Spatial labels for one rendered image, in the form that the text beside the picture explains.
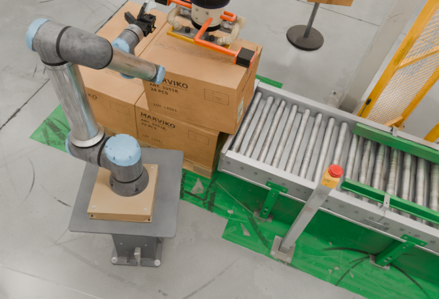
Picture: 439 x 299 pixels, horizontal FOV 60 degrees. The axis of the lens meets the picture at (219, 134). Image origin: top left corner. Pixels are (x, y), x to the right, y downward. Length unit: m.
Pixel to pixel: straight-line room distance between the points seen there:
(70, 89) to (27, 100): 2.00
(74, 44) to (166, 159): 0.95
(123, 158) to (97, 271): 1.12
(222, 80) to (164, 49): 0.44
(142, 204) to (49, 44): 0.85
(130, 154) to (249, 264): 1.30
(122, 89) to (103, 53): 1.34
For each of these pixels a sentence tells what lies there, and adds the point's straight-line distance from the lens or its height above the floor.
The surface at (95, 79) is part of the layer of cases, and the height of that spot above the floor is 0.54.
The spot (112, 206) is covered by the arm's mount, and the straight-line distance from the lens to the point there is 1.87.
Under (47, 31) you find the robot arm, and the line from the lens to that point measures 1.39.
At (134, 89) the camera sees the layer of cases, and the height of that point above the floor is 0.54.
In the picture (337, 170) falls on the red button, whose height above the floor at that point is 1.04.
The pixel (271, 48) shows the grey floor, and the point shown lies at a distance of 3.99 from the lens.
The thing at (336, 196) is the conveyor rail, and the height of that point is 0.59.
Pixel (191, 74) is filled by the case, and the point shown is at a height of 0.98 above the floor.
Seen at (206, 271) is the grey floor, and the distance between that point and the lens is 2.61.
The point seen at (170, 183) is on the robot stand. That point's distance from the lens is 2.00.
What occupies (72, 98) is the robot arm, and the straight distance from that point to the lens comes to 1.56.
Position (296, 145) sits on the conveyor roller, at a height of 0.55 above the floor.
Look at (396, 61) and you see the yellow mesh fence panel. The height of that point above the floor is 1.07.
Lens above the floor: 2.49
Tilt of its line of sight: 53 degrees down
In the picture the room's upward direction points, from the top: 10 degrees clockwise
